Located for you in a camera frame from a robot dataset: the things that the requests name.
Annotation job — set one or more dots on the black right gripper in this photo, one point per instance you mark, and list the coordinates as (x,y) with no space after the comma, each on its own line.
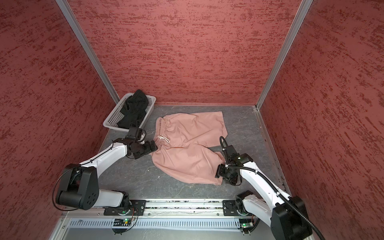
(220,172)

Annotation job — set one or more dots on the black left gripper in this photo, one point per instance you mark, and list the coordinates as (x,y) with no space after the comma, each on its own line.
(148,148)

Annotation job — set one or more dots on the pink drawstring shorts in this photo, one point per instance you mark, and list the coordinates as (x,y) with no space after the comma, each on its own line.
(185,143)

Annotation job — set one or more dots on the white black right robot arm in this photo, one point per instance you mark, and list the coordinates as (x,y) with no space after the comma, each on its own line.
(286,216)

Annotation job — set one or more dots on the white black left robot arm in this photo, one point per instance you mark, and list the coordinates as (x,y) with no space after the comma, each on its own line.
(78,188)

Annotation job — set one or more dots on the black shorts in basket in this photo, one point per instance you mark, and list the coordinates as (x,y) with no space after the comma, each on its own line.
(134,110)

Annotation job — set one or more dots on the white perforated plastic basket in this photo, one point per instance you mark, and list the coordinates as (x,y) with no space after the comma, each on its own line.
(115,116)

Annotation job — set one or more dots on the right green circuit board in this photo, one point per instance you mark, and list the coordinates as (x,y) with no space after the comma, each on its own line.
(246,225)

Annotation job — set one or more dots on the green circuit board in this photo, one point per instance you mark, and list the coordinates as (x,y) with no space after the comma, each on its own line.
(246,225)
(123,223)

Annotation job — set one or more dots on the left green circuit board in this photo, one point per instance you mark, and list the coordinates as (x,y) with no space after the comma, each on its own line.
(123,223)

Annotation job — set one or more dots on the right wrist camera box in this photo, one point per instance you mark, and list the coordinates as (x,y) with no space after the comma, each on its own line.
(230,153)

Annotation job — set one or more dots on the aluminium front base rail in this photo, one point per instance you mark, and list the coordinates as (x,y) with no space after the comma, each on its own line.
(183,207)

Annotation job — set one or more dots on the white slotted cable duct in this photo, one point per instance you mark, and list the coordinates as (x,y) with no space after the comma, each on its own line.
(170,224)

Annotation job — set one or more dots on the aluminium left corner post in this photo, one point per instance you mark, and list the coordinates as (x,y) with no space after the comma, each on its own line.
(79,33)

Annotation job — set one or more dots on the aluminium corner post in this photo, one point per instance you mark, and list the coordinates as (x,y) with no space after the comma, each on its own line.
(291,35)
(79,33)

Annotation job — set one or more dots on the aluminium right corner post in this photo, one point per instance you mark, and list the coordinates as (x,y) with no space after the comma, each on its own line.
(291,35)

